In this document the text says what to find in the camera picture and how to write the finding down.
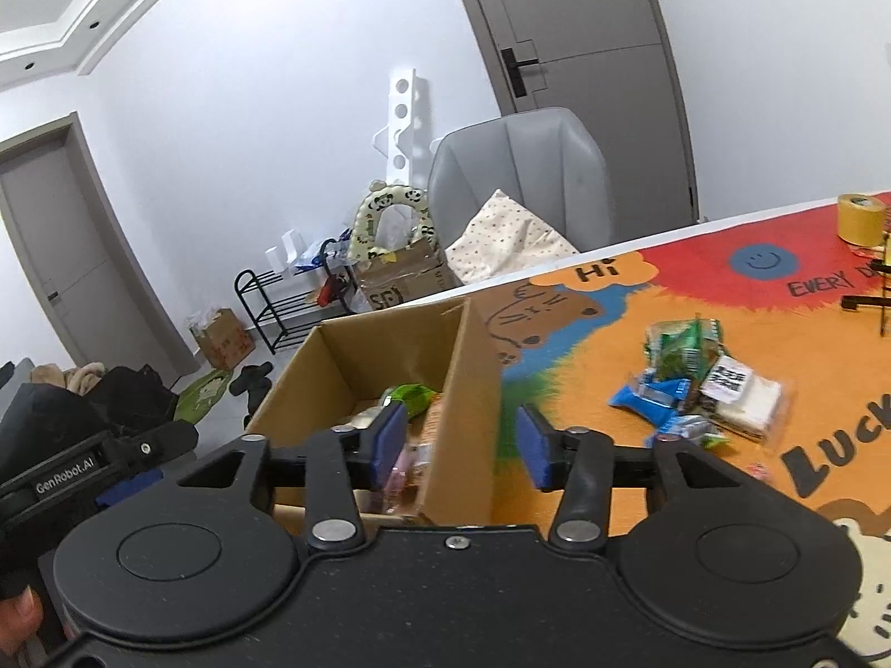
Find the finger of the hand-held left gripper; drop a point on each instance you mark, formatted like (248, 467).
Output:
(129, 488)
(143, 447)

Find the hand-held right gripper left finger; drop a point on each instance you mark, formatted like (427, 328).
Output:
(390, 442)

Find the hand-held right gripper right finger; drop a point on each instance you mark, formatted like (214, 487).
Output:
(536, 456)

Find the pink snack packet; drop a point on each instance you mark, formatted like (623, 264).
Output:
(407, 477)

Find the clear cracker packet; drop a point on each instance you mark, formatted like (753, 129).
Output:
(428, 431)

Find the light green snack packet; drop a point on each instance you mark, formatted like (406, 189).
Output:
(416, 396)

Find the brown cardboard box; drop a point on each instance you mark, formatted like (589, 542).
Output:
(466, 376)

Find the small blue snack packet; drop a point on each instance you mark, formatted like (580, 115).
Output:
(689, 428)

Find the dark green snack packet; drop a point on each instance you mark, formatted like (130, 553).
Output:
(675, 355)

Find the person's left hand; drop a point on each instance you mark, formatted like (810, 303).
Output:
(17, 616)

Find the black bag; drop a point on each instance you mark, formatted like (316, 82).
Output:
(69, 417)

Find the colourful cat print mat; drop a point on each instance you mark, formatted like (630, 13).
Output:
(592, 390)

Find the beige plush toy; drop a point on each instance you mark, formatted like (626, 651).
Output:
(69, 376)

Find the black slipper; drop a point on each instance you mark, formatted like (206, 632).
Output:
(250, 377)
(254, 409)

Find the small red print carton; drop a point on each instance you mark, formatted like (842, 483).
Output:
(226, 344)

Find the printed cardboard carton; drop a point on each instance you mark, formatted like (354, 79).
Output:
(404, 282)

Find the red plastic item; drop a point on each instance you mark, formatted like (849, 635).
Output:
(328, 290)

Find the black shoe rack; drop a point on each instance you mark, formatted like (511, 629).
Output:
(292, 303)

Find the blue plastic bag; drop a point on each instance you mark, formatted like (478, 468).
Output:
(313, 261)

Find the grey side door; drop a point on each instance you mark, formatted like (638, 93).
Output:
(62, 257)

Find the white plastic containers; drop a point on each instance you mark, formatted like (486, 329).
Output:
(287, 250)

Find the dotted cream cushion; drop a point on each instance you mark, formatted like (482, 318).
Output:
(508, 236)

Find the small pink candy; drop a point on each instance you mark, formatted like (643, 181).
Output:
(759, 470)

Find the grey chair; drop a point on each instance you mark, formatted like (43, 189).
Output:
(529, 160)

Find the white perforated rack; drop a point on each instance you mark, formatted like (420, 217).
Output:
(404, 125)

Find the yellow tape roll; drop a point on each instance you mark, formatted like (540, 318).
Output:
(862, 223)

